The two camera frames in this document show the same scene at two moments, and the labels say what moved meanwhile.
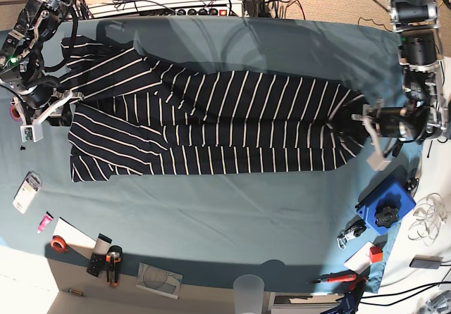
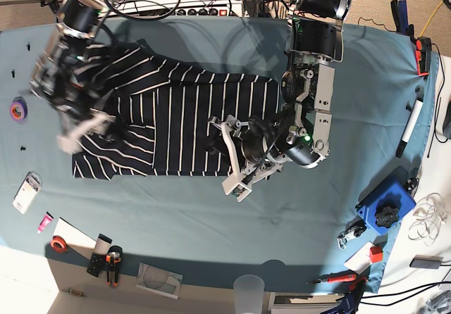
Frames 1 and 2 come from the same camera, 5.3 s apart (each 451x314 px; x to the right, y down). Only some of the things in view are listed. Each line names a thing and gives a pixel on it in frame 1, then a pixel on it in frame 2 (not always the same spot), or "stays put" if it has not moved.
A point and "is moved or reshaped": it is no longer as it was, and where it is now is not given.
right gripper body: x=387 y=121 -> x=255 y=143
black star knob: x=387 y=217 stays put
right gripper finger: x=367 y=109 -> x=237 y=185
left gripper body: x=34 y=103 -> x=83 y=118
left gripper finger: x=50 y=110 -> x=99 y=122
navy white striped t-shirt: x=137 y=118 is moved or reshaped
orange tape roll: x=58 y=243 stays put
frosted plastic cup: x=249 y=292 stays put
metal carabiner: x=354 y=230 stays put
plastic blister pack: x=27 y=191 stays put
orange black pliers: x=112 y=261 stays put
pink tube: x=47 y=218 stays put
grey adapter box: x=423 y=261 stays put
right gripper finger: x=368 y=125 -> x=263 y=173
